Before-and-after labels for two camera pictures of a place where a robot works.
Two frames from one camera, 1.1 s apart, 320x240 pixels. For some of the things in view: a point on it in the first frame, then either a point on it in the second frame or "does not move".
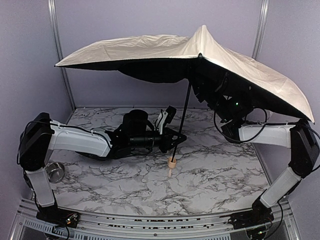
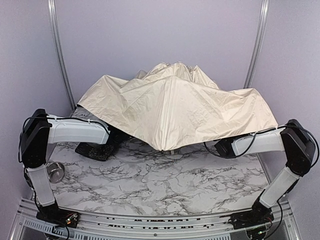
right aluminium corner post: [261, 25] does not move
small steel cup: [55, 171] does not move
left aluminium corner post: [60, 45] does not move
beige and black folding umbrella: [210, 67] → [173, 106]
